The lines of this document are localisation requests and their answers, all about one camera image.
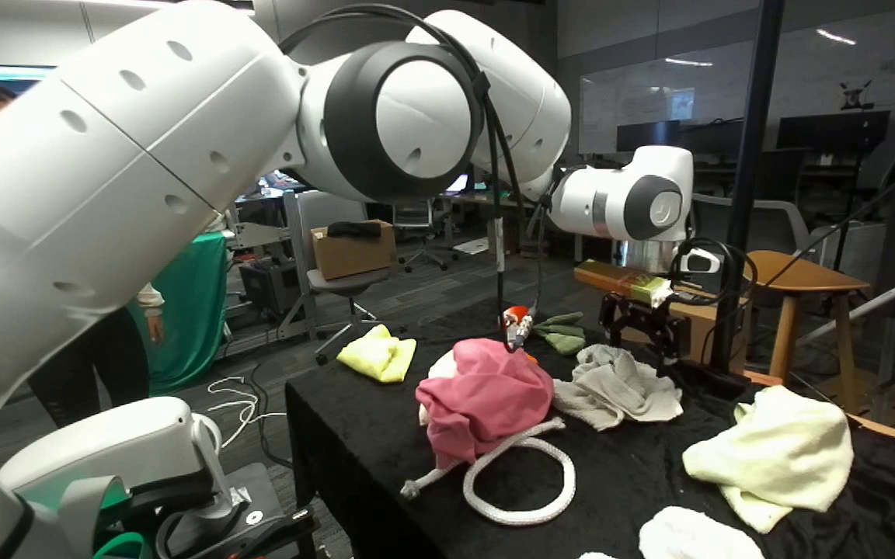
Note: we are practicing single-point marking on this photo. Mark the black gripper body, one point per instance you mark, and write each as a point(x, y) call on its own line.
point(639, 327)

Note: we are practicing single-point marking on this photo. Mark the grey white towel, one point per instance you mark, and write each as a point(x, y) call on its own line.
point(620, 390)

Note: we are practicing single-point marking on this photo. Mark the red radish plush toy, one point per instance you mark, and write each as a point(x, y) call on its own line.
point(516, 327)

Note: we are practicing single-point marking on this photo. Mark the pink cloth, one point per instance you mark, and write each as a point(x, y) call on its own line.
point(489, 398)

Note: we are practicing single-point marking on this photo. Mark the pale green towel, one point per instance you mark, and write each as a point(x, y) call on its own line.
point(777, 456)

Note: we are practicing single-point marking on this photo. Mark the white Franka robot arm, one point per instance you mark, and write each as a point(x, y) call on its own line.
point(108, 187)

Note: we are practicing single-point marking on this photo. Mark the cardboard box with black tape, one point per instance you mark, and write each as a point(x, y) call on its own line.
point(698, 330)

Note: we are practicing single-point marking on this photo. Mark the wooden stool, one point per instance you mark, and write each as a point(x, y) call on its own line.
point(807, 275)

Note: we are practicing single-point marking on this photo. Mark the black computer monitor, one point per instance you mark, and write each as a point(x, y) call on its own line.
point(831, 132)
point(720, 142)

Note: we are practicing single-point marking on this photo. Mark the white fluffy towel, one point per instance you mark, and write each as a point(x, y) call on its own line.
point(698, 535)

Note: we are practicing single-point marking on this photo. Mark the black upright pole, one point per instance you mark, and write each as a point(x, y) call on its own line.
point(754, 126)

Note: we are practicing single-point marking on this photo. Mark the yellow green cloth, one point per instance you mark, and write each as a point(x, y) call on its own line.
point(373, 355)

